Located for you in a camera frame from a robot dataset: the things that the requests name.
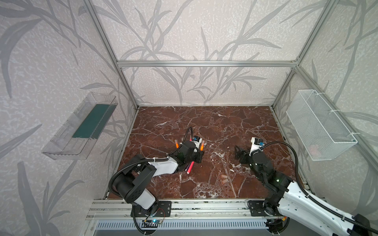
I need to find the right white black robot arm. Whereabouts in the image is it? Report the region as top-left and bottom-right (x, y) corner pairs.
(235, 146), (374, 236)

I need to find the small green circuit board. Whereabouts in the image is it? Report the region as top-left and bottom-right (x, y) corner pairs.
(142, 219), (164, 228)

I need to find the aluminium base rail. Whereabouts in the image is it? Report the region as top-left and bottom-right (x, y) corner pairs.
(85, 198), (279, 220)

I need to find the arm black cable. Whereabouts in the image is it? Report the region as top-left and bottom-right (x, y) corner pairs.
(261, 141), (378, 234)
(108, 126), (195, 195)

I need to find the aluminium frame crossbar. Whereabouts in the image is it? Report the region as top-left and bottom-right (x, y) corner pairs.
(117, 61), (297, 68)

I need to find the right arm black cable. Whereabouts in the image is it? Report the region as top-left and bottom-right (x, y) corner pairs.
(261, 141), (378, 234)

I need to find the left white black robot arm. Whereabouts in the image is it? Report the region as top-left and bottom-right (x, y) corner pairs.
(108, 136), (205, 214)

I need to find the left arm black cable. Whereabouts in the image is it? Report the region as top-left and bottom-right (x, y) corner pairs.
(108, 126), (195, 195)

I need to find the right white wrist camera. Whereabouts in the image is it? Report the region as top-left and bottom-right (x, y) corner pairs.
(250, 137), (264, 156)

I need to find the white wire mesh basket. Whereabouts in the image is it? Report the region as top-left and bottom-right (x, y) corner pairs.
(286, 89), (358, 161)

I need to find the clear plastic wall tray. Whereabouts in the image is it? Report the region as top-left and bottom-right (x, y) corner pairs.
(42, 92), (118, 160)

